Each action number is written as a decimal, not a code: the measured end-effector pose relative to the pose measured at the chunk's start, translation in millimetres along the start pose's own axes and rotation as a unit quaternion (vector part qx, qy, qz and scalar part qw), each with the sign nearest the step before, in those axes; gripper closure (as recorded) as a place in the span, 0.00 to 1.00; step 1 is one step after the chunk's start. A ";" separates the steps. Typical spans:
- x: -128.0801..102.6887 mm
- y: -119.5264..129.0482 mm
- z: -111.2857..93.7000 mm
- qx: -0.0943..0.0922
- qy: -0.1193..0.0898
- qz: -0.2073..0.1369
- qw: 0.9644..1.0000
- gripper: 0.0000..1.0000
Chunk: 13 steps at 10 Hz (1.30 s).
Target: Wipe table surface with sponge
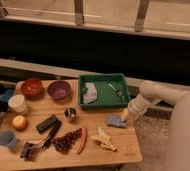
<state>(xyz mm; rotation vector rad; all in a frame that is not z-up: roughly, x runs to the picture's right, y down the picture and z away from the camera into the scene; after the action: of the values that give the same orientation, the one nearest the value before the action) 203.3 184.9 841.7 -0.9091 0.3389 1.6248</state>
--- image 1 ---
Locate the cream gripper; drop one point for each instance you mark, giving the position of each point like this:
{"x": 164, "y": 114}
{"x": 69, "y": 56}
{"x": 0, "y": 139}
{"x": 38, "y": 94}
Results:
{"x": 126, "y": 115}

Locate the blue sponge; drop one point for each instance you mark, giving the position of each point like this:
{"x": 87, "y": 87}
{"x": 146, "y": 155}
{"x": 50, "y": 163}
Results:
{"x": 115, "y": 121}

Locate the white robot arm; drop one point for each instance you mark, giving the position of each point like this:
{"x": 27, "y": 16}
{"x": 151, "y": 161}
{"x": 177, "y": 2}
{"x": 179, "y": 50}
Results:
{"x": 151, "y": 93}

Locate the green plastic tray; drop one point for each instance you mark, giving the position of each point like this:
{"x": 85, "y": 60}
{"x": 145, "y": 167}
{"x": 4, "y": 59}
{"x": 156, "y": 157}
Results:
{"x": 107, "y": 98}

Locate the metal utensil in tray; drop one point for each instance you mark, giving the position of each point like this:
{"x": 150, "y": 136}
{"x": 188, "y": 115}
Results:
{"x": 117, "y": 91}

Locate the peeled banana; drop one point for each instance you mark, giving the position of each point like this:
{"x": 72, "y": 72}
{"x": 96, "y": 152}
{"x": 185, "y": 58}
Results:
{"x": 104, "y": 140}

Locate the white crumpled cloth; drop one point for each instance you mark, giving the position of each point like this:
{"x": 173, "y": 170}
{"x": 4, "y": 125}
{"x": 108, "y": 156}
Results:
{"x": 89, "y": 93}

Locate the red chili pepper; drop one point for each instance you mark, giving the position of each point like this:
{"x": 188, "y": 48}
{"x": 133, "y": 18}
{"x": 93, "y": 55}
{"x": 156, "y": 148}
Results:
{"x": 83, "y": 140}

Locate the small metal cup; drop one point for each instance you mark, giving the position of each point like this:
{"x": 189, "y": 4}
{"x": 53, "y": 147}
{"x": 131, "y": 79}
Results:
{"x": 70, "y": 114}

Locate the bunch of dark grapes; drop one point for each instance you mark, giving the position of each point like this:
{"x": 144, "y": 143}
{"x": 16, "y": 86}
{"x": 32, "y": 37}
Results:
{"x": 63, "y": 144}

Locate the purple bowl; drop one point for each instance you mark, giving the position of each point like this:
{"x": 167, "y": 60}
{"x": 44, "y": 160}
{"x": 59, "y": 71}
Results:
{"x": 59, "y": 89}

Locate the black rectangular block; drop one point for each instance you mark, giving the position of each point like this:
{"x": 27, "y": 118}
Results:
{"x": 47, "y": 123}

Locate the red bowl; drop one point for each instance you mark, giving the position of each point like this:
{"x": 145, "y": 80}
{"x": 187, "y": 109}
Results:
{"x": 32, "y": 88}

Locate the yellow apple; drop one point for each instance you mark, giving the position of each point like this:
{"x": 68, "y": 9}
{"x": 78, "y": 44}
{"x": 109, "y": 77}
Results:
{"x": 19, "y": 122}

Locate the white cup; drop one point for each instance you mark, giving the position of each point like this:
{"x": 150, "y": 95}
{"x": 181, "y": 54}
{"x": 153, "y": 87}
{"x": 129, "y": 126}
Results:
{"x": 17, "y": 103}

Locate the blue plastic cup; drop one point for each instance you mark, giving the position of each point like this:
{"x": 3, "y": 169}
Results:
{"x": 8, "y": 139}

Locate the blue cloth at edge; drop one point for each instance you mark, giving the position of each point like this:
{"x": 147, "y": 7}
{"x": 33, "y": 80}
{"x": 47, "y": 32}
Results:
{"x": 6, "y": 95}

